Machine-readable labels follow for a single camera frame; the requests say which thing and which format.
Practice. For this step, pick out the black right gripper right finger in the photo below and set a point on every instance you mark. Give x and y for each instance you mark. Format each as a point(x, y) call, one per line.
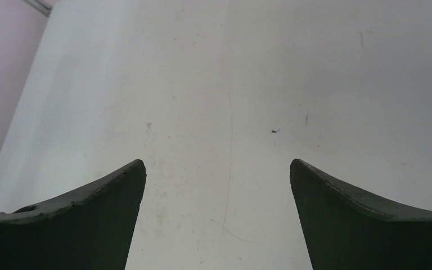
point(346, 227)

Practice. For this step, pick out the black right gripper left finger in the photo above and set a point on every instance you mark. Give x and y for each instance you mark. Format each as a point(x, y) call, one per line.
point(90, 227)

